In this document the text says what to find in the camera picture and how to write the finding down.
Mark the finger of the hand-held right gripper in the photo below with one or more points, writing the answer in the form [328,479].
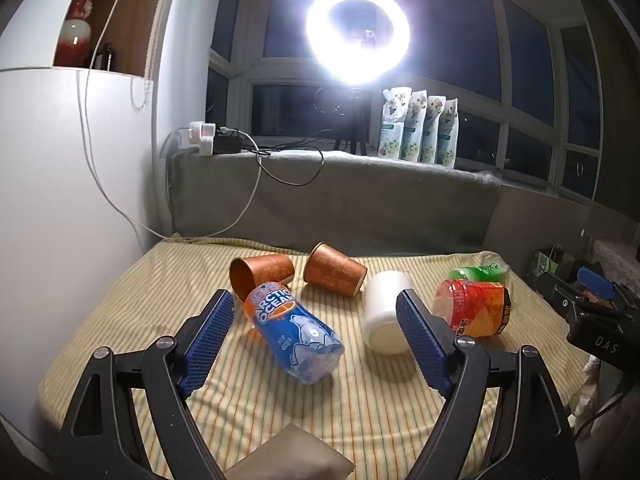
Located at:
[596,280]
[557,295]

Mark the striped yellow bed sheet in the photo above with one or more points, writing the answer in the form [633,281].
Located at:
[350,410]

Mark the window frame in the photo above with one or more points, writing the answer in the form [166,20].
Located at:
[500,60]

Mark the red white vase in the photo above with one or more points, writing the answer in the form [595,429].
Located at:
[75,35]

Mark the dark glass bottle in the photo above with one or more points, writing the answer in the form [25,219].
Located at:
[104,57]

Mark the white plastic bag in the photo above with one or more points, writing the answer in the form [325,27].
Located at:
[586,395]

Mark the white power plug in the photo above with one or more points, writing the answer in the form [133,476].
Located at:
[202,137]

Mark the copper paper cup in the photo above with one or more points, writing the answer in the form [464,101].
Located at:
[265,272]
[332,270]

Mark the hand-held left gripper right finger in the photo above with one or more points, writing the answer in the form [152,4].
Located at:
[422,345]

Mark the black tripod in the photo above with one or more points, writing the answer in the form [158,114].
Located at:
[356,125]

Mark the white cup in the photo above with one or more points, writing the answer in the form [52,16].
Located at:
[382,310]

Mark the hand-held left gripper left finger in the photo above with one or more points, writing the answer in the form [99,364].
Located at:
[210,342]

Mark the red snack can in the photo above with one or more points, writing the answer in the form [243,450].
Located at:
[475,307]

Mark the brown paper pad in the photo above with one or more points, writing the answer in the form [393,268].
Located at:
[295,455]

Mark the white cabinet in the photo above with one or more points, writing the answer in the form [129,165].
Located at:
[60,185]

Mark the green paper bag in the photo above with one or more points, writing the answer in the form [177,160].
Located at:
[545,262]

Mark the white green pouch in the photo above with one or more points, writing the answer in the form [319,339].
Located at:
[448,135]
[432,132]
[416,130]
[395,125]

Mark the black power adapter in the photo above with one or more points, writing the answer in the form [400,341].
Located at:
[226,142]

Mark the green bottle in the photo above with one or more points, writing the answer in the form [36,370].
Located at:
[477,272]

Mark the grey blanket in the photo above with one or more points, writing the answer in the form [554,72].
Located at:
[350,200]

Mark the blue label orange drink bottle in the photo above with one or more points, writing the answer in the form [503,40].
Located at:
[300,335]

